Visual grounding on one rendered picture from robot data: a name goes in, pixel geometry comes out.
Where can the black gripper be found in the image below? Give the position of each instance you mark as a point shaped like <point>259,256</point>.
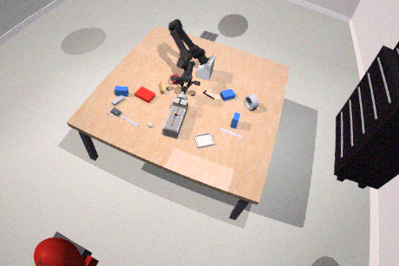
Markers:
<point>189,83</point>

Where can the blue rectangular block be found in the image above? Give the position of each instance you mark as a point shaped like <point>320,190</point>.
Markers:
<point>228,94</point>
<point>119,90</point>
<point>235,120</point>

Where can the grey ring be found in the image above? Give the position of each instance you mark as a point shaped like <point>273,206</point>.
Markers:
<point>251,101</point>

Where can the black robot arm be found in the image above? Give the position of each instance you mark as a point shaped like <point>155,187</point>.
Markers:
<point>186,55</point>

